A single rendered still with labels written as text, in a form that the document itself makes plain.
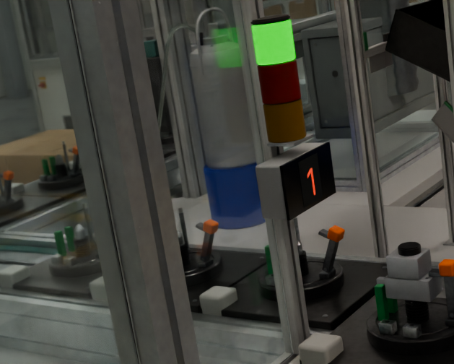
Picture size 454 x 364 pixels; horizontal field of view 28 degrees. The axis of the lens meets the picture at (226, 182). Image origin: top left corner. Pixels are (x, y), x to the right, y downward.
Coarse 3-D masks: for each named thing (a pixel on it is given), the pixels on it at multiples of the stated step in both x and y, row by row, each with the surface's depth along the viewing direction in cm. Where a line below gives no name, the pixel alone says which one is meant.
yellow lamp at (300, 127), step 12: (264, 108) 115; (276, 108) 113; (288, 108) 113; (300, 108) 114; (276, 120) 114; (288, 120) 114; (300, 120) 114; (276, 132) 114; (288, 132) 114; (300, 132) 115
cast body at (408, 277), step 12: (396, 252) 120; (408, 252) 118; (420, 252) 119; (396, 264) 119; (408, 264) 118; (420, 264) 118; (396, 276) 119; (408, 276) 118; (420, 276) 118; (396, 288) 120; (408, 288) 119; (420, 288) 118; (432, 288) 118; (420, 300) 118
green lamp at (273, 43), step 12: (276, 24) 111; (288, 24) 112; (264, 36) 111; (276, 36) 111; (288, 36) 112; (264, 48) 112; (276, 48) 111; (288, 48) 112; (264, 60) 112; (276, 60) 112; (288, 60) 112
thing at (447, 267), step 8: (440, 264) 116; (448, 264) 116; (432, 272) 118; (440, 272) 117; (448, 272) 116; (448, 280) 117; (448, 288) 117; (448, 296) 117; (448, 304) 118; (448, 312) 118
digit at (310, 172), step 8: (304, 160) 115; (312, 160) 117; (304, 168) 115; (312, 168) 117; (304, 176) 115; (312, 176) 117; (304, 184) 115; (312, 184) 117; (320, 184) 118; (304, 192) 115; (312, 192) 117; (320, 192) 118; (304, 200) 115; (312, 200) 117
